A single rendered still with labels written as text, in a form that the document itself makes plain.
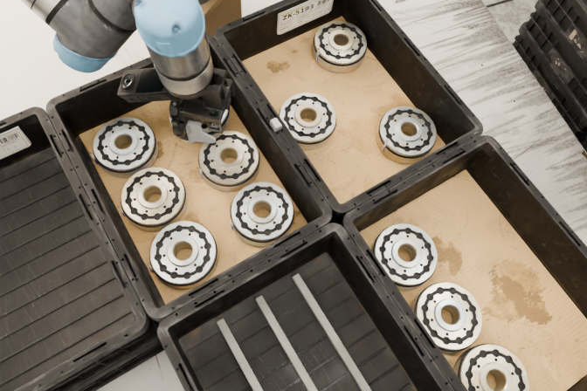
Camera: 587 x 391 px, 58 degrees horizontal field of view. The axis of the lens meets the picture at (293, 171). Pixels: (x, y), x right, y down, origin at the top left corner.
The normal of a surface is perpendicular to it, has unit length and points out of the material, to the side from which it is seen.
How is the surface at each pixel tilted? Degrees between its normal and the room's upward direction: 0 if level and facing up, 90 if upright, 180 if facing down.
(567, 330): 0
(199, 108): 7
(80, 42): 62
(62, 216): 0
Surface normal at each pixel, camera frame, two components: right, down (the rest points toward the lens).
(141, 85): -0.45, -0.34
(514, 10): 0.07, -0.43
